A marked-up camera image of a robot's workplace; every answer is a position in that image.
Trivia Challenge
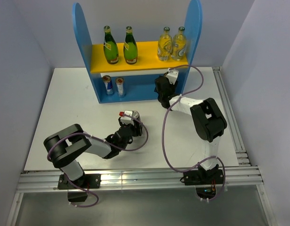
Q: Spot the blue silver energy can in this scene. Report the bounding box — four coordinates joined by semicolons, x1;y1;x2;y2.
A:
102;75;114;96
116;77;125;97

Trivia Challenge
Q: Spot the green glass bottle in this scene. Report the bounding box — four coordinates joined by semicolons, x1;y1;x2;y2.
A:
103;25;119;64
123;26;138;65

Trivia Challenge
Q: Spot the black yellow tonic can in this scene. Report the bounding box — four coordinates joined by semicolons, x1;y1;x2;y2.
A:
132;111;141;121

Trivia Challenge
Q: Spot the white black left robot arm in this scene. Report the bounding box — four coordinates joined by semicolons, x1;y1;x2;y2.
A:
43;114;147;188

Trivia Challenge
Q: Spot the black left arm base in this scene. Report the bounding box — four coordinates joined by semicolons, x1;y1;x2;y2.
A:
57;174;101;203

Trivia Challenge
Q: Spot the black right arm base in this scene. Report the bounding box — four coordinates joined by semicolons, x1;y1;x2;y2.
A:
181;169;224;186

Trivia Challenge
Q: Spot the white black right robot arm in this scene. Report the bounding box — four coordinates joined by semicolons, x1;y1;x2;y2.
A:
155;76;227;184

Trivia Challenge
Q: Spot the blue and yellow shelf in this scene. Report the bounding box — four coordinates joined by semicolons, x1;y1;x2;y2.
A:
72;0;203;104

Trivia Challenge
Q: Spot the clear yellow glass bottle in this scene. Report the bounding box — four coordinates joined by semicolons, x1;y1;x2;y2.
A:
157;27;172;61
171;26;186;61

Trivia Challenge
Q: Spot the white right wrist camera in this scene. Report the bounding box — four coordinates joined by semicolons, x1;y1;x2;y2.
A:
164;68;179;85

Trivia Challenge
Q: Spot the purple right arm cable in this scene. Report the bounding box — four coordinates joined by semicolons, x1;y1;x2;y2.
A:
163;65;227;203

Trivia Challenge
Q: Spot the aluminium rail frame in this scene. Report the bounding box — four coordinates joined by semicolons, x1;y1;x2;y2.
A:
7;67;276;226

